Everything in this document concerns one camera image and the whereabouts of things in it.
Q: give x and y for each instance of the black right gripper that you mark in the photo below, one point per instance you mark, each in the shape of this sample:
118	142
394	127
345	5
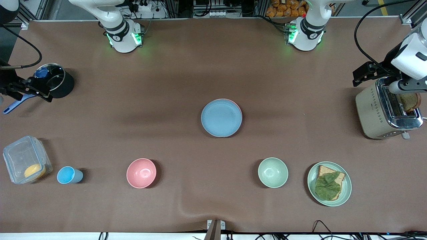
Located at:
7	80

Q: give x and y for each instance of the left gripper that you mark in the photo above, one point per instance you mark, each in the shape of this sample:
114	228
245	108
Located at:
389	69

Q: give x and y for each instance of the pink plate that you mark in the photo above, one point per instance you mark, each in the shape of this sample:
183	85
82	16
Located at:
234	101

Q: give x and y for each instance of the blue plate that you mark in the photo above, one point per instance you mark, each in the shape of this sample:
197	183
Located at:
221	118

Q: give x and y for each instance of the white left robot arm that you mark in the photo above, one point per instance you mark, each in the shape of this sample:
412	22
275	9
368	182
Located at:
310	33

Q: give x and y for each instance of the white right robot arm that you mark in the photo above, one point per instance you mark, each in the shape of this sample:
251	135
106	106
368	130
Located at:
121	36

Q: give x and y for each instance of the glass lid blue knob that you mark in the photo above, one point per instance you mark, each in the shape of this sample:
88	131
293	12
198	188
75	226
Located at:
55	76

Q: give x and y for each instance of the beige chrome toaster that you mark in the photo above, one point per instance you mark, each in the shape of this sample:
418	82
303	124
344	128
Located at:
370	113

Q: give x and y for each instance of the brown toast in toaster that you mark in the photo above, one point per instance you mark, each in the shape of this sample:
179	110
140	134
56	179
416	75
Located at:
410	101

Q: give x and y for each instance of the clear plastic container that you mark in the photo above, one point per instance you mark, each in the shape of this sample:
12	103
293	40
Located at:
20	153

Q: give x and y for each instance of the yellow orange fruit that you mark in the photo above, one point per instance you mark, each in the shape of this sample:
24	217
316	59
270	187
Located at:
33	171

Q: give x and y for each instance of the blue cup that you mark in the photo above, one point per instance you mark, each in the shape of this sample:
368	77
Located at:
66	175

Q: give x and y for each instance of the bag of orange buns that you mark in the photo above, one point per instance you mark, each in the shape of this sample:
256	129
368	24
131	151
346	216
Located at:
283	10

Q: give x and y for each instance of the toast slice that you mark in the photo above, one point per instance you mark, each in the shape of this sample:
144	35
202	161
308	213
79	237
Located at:
323	170

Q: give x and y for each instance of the green plate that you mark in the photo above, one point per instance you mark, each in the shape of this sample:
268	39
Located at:
347	190

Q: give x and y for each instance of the green lettuce leaf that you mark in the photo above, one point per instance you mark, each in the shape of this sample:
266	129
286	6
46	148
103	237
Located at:
328	188

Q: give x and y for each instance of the white power strip black plugs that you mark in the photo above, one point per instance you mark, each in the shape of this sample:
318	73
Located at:
143	6

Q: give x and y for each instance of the green bowl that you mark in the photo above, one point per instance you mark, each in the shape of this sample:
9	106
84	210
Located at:
273	172

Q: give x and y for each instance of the pink bowl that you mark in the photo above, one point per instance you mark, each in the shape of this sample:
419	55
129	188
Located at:
141	173

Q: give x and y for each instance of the white socket strip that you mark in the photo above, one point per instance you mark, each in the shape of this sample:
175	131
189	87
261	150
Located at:
218	14

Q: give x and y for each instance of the aluminium frame profile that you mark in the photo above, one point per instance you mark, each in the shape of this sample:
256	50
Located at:
28	18
407	20

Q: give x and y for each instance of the metal table edge bracket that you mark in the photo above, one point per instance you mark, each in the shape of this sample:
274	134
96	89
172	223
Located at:
215	230

